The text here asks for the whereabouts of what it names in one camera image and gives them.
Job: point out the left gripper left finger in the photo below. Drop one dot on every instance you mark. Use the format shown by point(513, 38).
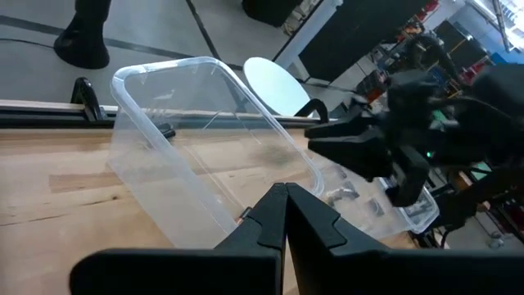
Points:
point(229, 270)

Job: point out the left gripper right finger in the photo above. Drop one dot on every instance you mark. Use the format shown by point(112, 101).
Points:
point(348, 270)

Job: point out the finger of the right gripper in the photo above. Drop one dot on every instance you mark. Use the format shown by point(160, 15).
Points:
point(360, 155)
point(352, 126)

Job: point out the silver black battery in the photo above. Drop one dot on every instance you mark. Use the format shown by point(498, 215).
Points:
point(374, 207)
point(344, 196)

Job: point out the clear plastic bin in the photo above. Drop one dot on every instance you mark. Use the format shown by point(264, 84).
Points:
point(172, 184)
point(356, 217)

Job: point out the black copper battery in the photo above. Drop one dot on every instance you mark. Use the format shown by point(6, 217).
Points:
point(245, 215)

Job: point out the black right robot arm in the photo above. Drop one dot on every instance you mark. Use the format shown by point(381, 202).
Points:
point(499, 94)

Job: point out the white round stool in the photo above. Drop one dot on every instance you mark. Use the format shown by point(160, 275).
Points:
point(274, 88)

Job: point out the black partition panel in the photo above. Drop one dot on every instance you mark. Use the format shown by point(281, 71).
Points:
point(360, 37)

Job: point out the black pole stand base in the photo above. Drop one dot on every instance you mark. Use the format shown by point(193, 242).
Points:
point(82, 45)

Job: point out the white post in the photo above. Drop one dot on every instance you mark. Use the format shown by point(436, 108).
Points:
point(307, 34)

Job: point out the black aluminium table frame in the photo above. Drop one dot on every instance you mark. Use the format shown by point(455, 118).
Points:
point(41, 116)

